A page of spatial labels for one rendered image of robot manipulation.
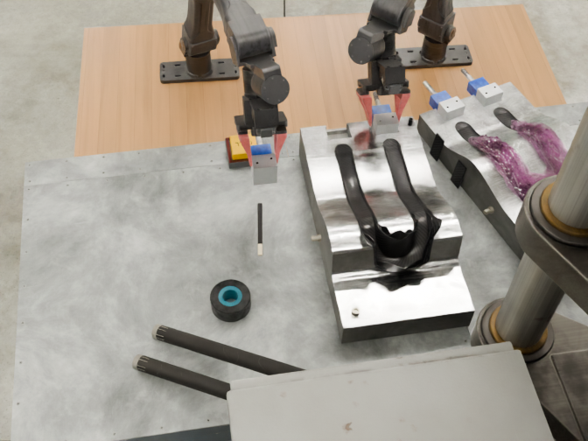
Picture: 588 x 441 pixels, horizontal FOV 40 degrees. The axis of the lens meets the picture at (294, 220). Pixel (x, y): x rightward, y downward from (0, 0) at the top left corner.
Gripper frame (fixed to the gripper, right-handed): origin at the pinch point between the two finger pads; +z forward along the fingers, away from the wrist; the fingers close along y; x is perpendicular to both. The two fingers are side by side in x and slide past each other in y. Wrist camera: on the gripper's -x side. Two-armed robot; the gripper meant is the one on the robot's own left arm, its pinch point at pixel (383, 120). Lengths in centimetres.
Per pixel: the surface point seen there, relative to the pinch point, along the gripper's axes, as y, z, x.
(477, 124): 23.0, 4.3, 3.2
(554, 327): 1, 5, -84
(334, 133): -10.6, 2.8, 3.4
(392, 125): 1.4, 0.7, -2.1
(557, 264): -7, -13, -100
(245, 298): -36, 25, -28
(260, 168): -29.6, 2.7, -15.3
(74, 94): -86, 21, 146
